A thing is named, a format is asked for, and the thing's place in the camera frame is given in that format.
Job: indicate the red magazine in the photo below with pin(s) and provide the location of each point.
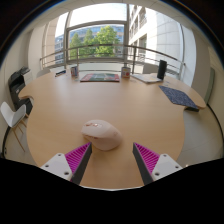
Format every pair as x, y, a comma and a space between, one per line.
100, 77

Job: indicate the small printed cup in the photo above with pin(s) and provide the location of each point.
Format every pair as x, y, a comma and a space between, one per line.
74, 71

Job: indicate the blue patterned mouse pad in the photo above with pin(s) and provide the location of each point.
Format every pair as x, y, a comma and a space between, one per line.
178, 96

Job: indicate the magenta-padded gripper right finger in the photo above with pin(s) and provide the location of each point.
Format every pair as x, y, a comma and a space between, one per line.
164, 165

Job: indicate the white printed mug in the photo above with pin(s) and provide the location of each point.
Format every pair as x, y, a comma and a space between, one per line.
125, 72

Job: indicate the grey-green door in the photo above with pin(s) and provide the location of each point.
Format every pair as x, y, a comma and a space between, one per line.
210, 85

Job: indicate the metal balcony railing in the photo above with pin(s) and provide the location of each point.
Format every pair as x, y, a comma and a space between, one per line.
134, 56

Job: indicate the white chair wooden legs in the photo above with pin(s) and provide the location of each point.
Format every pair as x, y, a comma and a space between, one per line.
11, 115

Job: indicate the black drink bottle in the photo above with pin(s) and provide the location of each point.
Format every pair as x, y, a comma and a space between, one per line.
162, 69

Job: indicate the pale pink computer mouse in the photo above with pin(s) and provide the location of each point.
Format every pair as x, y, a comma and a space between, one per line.
101, 134

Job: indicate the light blue white magazine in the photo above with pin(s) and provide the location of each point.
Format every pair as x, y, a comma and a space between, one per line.
146, 78

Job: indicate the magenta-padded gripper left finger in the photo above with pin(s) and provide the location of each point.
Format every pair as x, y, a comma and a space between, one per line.
60, 164

